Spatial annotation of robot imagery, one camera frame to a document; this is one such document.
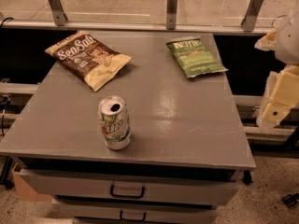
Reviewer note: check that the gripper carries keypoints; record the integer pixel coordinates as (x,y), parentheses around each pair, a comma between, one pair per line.
(290,37)

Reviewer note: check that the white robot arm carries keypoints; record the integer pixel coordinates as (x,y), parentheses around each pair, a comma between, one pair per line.
(284,40)

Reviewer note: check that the green jalapeno chip bag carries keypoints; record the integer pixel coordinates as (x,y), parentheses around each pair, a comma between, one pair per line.
(193,57)

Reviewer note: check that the brown sea salt chip bag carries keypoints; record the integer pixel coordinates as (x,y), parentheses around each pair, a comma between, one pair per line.
(88,58)

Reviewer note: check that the black caster wheel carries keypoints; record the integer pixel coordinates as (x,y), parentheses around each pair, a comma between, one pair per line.
(291,200)

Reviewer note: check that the upper grey drawer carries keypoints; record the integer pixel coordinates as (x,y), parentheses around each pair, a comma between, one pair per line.
(159,190)

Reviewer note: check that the grey drawer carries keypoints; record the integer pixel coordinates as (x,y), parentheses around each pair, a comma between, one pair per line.
(155,213)
(159,190)

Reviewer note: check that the white 7up soda can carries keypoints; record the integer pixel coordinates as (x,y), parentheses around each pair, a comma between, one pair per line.
(114,122)

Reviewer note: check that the lower grey drawer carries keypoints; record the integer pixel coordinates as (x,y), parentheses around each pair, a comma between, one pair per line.
(155,213)

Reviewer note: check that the right metal railing bracket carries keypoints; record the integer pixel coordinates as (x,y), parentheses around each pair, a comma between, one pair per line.
(249,21)

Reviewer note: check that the metal railing bracket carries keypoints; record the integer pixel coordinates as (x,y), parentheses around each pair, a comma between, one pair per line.
(249,21)
(58,14)
(171,14)

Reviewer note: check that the middle metal railing bracket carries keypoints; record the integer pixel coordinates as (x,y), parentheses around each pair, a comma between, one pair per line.
(171,14)

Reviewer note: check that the horizontal metal rail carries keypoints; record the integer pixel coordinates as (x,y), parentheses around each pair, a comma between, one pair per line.
(96,26)

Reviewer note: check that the black upper drawer handle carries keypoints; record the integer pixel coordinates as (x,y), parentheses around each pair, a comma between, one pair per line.
(127,192)

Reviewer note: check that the black drawer handle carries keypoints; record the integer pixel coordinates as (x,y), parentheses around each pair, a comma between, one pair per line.
(127,192)
(133,216)

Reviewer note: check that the black lower drawer handle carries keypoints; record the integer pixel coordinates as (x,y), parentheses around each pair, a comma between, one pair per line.
(133,216)

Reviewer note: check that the left metal railing bracket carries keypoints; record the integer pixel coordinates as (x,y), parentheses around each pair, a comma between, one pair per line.
(58,14)

